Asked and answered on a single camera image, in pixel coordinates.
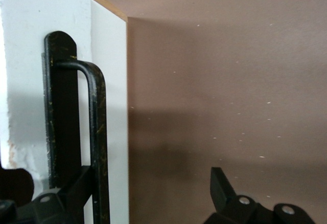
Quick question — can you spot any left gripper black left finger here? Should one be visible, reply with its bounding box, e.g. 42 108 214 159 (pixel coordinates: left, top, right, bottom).
0 165 92 224

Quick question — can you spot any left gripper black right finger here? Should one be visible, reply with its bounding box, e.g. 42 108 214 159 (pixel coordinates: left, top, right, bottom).
204 167 314 224

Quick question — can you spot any white-front drawer with black handle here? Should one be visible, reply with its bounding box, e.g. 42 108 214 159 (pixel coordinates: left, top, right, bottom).
0 0 130 224

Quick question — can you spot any brown table cover sheet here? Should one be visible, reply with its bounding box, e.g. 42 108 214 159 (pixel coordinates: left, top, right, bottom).
86 0 327 224

